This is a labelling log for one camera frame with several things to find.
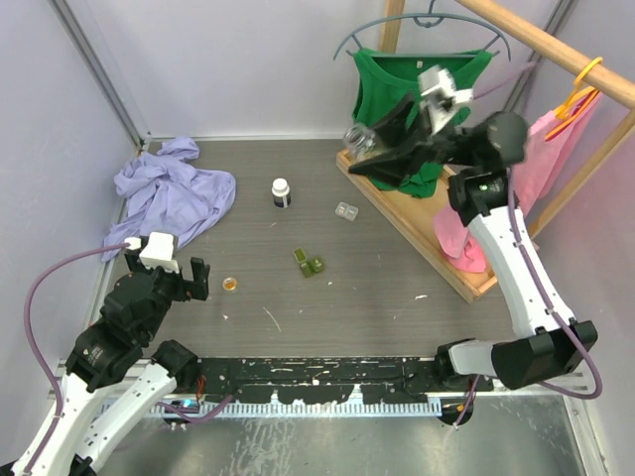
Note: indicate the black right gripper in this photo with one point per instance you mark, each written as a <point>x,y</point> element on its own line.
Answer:
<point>390,167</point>

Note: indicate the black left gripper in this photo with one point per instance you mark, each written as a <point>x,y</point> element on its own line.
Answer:
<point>199,273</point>

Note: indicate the clear pill bottle orange cap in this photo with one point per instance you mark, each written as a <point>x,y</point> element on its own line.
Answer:
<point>360,142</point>

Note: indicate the green pill organizer box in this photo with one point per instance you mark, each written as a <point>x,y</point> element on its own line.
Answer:
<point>308,266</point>

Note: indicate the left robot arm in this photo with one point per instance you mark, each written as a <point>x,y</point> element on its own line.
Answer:
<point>79,434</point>

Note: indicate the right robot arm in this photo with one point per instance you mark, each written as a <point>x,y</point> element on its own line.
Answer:
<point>549,341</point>

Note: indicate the wooden clothes rack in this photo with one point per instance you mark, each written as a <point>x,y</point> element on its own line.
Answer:
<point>413,218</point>

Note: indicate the clear pill organizer box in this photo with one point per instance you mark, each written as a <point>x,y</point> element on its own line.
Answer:
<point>346,211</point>

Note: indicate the green tank top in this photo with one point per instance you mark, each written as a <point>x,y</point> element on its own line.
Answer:
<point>384,81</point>

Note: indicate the lavender crumpled shirt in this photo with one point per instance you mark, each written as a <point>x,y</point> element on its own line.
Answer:
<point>165,193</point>

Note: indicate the white capped dark pill bottle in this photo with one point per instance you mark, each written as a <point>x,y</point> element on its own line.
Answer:
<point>281,193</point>

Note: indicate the pink shirt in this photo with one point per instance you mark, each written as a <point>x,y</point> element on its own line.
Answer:
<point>532,180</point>

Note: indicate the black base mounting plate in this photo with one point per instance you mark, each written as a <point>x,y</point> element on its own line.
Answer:
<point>389,380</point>

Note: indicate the yellow clothes hanger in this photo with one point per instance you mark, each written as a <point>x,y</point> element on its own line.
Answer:
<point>580,98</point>

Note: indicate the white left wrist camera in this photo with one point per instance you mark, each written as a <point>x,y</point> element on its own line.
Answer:
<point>156,252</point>

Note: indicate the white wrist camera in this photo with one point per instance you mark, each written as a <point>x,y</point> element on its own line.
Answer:
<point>156,252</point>
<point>440,100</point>

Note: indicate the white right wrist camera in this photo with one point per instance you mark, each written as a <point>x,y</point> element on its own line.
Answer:
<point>440,100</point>

